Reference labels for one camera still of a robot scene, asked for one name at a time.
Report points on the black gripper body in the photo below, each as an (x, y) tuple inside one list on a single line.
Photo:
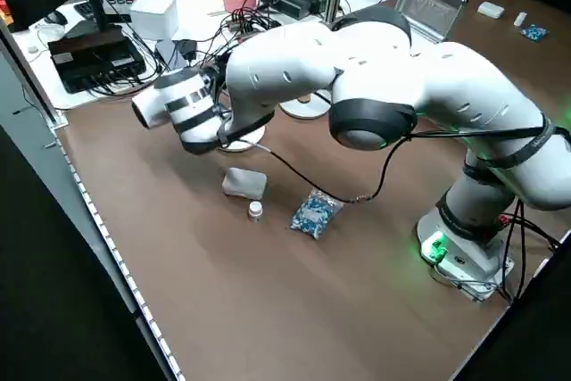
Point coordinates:
[(218, 71)]

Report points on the silver aluminium medical kit case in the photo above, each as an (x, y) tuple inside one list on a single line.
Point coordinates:
[(428, 6)]

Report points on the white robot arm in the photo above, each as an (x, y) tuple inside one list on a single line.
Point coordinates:
[(401, 77)]

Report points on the white round plate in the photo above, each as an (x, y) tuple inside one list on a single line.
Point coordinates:
[(241, 145)]

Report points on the gray round plate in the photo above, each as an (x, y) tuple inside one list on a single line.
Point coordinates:
[(303, 112)]

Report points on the black plug adapter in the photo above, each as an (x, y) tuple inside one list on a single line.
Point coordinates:
[(187, 48)]

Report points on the black usb hub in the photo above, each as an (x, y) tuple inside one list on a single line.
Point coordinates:
[(243, 26)]

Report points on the white cube box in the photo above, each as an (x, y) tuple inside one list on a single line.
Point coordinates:
[(154, 17)]

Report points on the white plastic case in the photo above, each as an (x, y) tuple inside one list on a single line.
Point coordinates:
[(244, 181), (490, 9)]

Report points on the black network device box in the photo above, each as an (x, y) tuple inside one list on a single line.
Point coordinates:
[(96, 60)]

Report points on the small white pill bottle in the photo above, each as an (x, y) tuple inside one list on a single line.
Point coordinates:
[(519, 19), (255, 212)]

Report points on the computer mouse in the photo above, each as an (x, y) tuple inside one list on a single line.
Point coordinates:
[(55, 18)]

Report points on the blue capsule bag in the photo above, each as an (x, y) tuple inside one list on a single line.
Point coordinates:
[(534, 33), (312, 216)]

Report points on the aluminium table frame rail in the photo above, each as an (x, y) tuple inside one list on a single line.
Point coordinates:
[(89, 216)]

